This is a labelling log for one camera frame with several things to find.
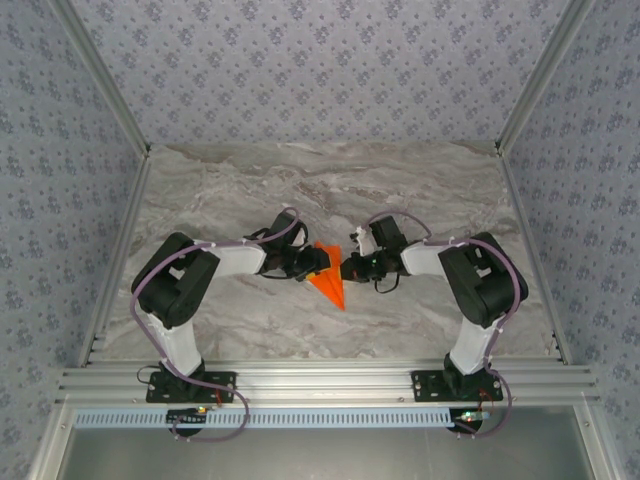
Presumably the light blue slotted cable duct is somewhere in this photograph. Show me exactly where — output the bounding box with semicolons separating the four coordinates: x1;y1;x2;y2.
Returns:
73;407;494;430

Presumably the aluminium front beam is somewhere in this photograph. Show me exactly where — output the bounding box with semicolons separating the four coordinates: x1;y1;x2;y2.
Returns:
55;363;601;406

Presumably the aluminium frame post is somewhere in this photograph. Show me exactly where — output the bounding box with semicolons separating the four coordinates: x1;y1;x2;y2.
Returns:
49;0;152;157
494;0;599;156

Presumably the black bracket with circuit board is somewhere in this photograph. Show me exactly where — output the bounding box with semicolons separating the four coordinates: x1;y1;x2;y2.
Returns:
166;407;209;432
447;407;494;437

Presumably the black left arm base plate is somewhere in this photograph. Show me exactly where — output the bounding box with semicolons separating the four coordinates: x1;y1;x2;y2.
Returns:
145;370;238;404

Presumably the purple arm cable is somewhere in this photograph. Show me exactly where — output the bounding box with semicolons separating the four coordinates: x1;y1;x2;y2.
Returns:
367;210;517;439
128;207;301;445

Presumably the grey metal panel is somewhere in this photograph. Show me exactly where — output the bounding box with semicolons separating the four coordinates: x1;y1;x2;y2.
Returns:
29;404;616;480

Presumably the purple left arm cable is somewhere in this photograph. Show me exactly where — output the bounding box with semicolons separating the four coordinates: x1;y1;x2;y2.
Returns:
128;207;301;445

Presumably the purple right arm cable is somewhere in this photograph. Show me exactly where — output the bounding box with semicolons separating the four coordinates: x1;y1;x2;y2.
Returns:
367;210;517;439

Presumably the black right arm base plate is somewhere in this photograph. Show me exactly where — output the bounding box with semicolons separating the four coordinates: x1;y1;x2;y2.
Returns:
410;369;503;403

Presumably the aluminium side rail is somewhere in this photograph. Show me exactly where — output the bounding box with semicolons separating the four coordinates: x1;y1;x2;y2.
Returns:
77;149;152;369
497;149;574;366

